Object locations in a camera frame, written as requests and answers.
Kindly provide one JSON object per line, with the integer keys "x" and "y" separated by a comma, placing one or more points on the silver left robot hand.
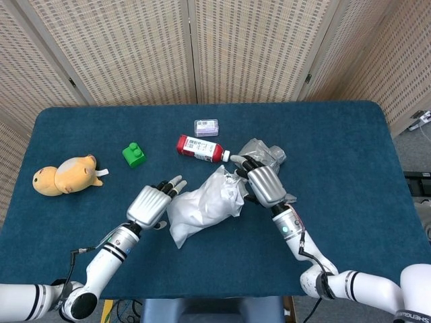
{"x": 148, "y": 208}

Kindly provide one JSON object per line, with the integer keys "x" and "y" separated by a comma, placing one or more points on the black floor device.
{"x": 419, "y": 183}

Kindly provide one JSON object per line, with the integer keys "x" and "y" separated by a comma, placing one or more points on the small purple clear box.
{"x": 206, "y": 128}

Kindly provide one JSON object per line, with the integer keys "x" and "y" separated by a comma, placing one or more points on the blue table cover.
{"x": 67, "y": 235}

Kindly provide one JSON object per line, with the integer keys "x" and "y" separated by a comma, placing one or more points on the red juice bottle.
{"x": 198, "y": 148}

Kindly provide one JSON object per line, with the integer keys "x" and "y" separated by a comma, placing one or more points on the green toy block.
{"x": 134, "y": 158}

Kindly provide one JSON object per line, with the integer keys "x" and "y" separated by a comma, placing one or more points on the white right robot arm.
{"x": 363, "y": 286}

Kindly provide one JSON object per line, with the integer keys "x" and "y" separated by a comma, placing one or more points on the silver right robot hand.
{"x": 266, "y": 185}

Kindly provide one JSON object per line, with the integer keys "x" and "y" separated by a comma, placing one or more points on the yellow plush toy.
{"x": 67, "y": 178}

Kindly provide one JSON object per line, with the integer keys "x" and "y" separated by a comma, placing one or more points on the white power strip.
{"x": 422, "y": 119}

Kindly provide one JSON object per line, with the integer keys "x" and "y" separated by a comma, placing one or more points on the woven folding screen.
{"x": 128, "y": 50}

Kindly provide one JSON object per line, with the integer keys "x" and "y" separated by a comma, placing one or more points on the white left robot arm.
{"x": 104, "y": 266}

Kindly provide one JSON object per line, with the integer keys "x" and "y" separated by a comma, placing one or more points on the translucent plastic zip bag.
{"x": 182, "y": 232}

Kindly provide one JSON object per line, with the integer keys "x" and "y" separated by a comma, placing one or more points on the grey plastic bag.
{"x": 262, "y": 148}

